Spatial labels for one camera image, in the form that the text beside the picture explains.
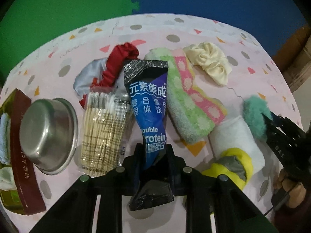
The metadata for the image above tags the green foam mat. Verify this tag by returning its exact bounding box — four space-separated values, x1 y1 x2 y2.
1 0 139 85

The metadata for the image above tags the blue protein drink sachet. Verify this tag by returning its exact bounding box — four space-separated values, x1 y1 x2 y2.
124 59 174 211

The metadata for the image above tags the white towel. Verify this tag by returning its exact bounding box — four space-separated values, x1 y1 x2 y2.
209 116 265 174

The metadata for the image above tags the yellow grey soft slipper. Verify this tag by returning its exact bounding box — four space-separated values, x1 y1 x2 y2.
202 148 253 190

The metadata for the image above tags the light blue satin scrunchie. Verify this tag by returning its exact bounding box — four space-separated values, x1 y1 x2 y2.
73 58 107 100

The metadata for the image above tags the stainless steel bowl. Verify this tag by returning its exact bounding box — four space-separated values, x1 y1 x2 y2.
19 98 79 176

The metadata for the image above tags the teal fluffy pompom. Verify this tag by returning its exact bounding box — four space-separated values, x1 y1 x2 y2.
242 95 272 140

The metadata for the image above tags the operator hand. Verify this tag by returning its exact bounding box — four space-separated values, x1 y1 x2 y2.
273 168 307 209

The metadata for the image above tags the blue foam mat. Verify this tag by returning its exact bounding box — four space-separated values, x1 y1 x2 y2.
132 0 307 55

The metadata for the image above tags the pack of cotton swabs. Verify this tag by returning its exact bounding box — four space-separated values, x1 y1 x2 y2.
80 87 132 177

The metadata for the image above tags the green pink striped towel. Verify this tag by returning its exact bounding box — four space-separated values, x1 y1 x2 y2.
145 47 227 144

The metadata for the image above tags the red scrunchie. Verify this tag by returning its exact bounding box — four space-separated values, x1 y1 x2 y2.
79 42 139 107

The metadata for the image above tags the pink patterned tablecloth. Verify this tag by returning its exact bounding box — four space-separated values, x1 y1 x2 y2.
1 14 301 232

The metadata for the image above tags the cream satin scrunchie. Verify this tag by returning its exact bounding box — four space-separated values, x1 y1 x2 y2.
183 42 232 86

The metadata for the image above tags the brown cardboard box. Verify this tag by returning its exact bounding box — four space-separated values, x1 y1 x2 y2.
273 24 310 92

